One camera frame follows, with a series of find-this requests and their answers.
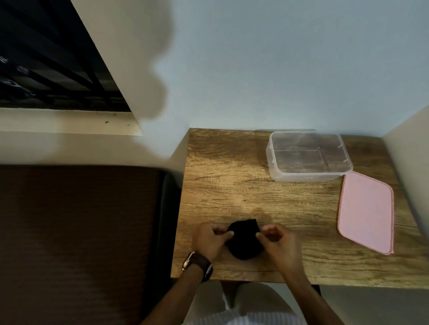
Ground person's white striped clothing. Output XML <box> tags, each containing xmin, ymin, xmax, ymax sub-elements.
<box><xmin>183</xmin><ymin>281</ymin><xmax>307</xmax><ymax>325</ymax></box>

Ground person's right hand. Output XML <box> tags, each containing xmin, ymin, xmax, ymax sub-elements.
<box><xmin>256</xmin><ymin>224</ymin><xmax>303</xmax><ymax>277</ymax></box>

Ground person's right forearm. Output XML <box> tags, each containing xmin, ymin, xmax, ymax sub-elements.
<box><xmin>280</xmin><ymin>268</ymin><xmax>346</xmax><ymax>325</ymax></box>

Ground black cloth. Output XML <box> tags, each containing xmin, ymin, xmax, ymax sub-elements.
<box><xmin>225</xmin><ymin>219</ymin><xmax>265</xmax><ymax>260</ymax></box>

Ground window with black bars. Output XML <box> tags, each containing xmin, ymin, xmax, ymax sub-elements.
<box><xmin>0</xmin><ymin>0</ymin><xmax>131</xmax><ymax>113</ymax></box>

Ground pink container lid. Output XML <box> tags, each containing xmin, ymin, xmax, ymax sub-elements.
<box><xmin>337</xmin><ymin>171</ymin><xmax>395</xmax><ymax>256</ymax></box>

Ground brown strap wristwatch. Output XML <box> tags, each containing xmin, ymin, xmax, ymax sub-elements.
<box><xmin>182</xmin><ymin>251</ymin><xmax>214</xmax><ymax>283</ymax></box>

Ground person's left forearm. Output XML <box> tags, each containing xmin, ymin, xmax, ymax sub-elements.
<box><xmin>140</xmin><ymin>265</ymin><xmax>204</xmax><ymax>325</ymax></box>

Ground dark brown bed mattress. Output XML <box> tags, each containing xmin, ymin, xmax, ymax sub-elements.
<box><xmin>0</xmin><ymin>165</ymin><xmax>181</xmax><ymax>325</ymax></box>

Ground person's left hand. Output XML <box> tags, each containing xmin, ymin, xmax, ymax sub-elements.
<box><xmin>191</xmin><ymin>222</ymin><xmax>235</xmax><ymax>263</ymax></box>

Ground clear plastic container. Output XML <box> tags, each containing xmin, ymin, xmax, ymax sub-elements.
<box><xmin>266</xmin><ymin>131</ymin><xmax>353</xmax><ymax>182</ymax></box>

